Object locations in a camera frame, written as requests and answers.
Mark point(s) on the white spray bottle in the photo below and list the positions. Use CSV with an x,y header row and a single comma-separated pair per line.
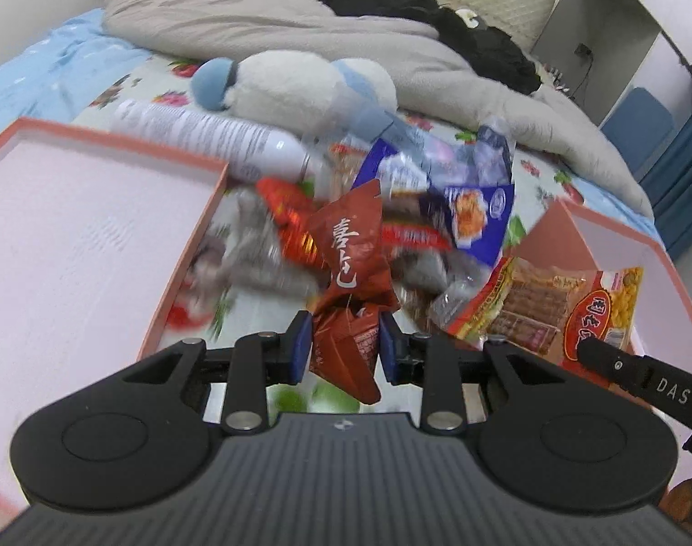
x,y
251,150

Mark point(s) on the black clothes pile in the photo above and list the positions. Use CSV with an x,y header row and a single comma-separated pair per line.
x,y
489,51

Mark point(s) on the white grey wardrobe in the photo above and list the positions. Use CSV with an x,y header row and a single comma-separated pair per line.
x,y
606,48

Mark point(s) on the white brown snack bag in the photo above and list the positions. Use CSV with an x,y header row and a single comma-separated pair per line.
x,y
434,285

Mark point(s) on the orange corn snack packet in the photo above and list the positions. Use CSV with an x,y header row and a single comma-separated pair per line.
x,y
549,311

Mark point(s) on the blue snack bag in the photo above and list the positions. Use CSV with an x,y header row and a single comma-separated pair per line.
x,y
466,192

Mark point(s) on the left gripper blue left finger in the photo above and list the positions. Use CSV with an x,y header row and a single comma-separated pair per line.
x,y
300,338

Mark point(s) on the right hand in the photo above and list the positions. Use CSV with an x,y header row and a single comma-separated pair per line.
x,y
677,504

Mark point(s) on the red strip snack packet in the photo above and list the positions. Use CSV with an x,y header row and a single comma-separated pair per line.
x,y
413,236

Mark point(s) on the pink box lid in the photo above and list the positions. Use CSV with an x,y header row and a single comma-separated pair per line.
x,y
96,232

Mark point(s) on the silver foil packet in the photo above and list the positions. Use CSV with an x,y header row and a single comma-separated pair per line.
x,y
247,253

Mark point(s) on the red foil wrapper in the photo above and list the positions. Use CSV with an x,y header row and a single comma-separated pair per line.
x,y
290,209

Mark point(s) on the dark red tea packet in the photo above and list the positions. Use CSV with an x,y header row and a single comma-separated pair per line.
x,y
348,235

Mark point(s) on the blue curtain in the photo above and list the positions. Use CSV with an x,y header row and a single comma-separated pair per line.
x,y
669,187

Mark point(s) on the clear plastic bag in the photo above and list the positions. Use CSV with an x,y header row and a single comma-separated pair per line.
x,y
363,142

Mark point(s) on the white blue plush toy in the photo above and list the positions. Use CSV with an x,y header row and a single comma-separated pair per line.
x,y
298,91

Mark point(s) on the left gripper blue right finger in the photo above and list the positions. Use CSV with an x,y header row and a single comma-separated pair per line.
x,y
390,337

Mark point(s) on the light blue blanket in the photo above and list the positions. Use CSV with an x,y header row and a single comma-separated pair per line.
x,y
59,76

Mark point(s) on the grey quilt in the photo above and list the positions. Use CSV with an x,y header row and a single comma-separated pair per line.
x,y
429,77

